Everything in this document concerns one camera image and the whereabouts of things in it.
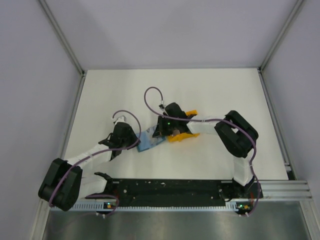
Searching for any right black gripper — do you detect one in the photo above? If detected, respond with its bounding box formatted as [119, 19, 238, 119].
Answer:
[153, 115, 179, 139]

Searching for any orange plastic card stand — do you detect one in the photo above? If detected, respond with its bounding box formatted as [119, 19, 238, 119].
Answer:
[166, 110, 200, 143]

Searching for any blue leather card holder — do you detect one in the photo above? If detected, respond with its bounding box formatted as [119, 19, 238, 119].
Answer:
[136, 130, 166, 153]

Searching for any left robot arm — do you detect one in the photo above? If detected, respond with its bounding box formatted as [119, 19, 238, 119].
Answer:
[38, 121, 141, 211]

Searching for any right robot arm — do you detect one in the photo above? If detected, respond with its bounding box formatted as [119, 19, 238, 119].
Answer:
[153, 102, 259, 198]

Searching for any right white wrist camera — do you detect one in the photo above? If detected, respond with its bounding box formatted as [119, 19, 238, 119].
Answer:
[158, 100, 166, 111]

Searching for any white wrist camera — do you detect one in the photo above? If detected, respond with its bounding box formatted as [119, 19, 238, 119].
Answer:
[111, 115, 127, 125]
[158, 100, 166, 111]

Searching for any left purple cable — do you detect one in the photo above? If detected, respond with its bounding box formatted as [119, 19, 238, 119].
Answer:
[48, 109, 142, 217]

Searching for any purple cable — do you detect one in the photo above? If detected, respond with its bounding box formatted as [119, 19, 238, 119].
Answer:
[144, 86, 263, 217]
[48, 109, 142, 217]

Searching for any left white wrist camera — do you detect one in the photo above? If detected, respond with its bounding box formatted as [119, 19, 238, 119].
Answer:
[111, 115, 127, 125]

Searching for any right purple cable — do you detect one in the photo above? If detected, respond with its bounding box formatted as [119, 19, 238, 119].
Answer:
[144, 86, 263, 217]

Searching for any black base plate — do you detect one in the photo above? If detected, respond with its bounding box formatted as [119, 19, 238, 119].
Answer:
[84, 177, 263, 208]

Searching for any grey cable duct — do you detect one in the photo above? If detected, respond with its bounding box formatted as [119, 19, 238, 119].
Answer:
[73, 201, 240, 213]

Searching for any aluminium frame rail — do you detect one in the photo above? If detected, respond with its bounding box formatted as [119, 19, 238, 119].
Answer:
[39, 181, 313, 201]

